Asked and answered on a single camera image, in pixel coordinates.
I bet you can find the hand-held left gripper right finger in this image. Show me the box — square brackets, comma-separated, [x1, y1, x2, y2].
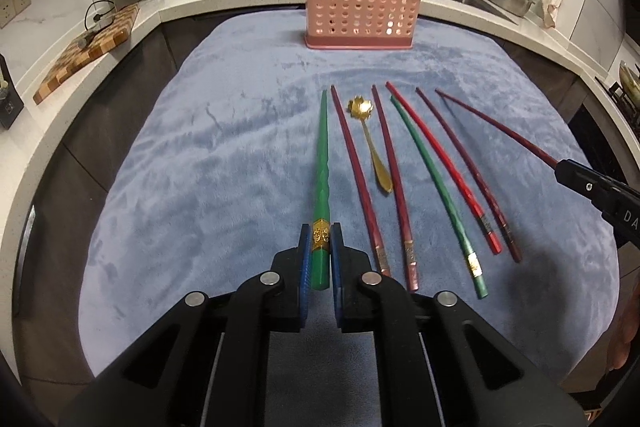
[330, 222, 586, 427]

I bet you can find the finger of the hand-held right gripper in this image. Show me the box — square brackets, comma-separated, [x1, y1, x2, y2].
[554, 159, 626, 214]

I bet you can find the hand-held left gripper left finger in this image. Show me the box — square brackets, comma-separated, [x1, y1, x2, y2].
[60, 223, 313, 427]

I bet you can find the dark red chopstick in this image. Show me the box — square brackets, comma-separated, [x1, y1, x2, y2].
[416, 87, 522, 264]
[371, 84, 420, 293]
[435, 89, 560, 170]
[330, 85, 392, 278]

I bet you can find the green chopstick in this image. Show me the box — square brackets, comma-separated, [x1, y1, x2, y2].
[390, 95, 489, 299]
[310, 89, 332, 293]

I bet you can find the gold spoon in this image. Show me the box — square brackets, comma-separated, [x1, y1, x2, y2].
[348, 95, 394, 195]

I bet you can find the bright red chopstick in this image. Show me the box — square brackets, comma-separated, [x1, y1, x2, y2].
[385, 81, 503, 255]

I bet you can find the pink perforated utensil basket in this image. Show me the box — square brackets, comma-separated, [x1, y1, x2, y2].
[302, 0, 422, 51]

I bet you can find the stove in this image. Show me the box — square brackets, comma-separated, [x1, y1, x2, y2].
[594, 76, 640, 132]

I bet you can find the wok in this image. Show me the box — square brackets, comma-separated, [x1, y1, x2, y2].
[618, 59, 640, 105]

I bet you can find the blue-grey fleece blanket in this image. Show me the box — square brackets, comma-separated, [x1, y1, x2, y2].
[77, 9, 621, 383]

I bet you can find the checkered wooden cutting board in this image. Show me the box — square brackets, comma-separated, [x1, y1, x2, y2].
[33, 3, 140, 105]

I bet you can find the kitchen knife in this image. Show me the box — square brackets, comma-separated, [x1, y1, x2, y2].
[76, 14, 118, 49]

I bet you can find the black knife block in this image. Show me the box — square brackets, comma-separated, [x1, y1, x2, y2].
[0, 54, 25, 130]

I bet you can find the black power cable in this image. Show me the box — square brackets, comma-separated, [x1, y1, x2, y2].
[84, 0, 117, 30]

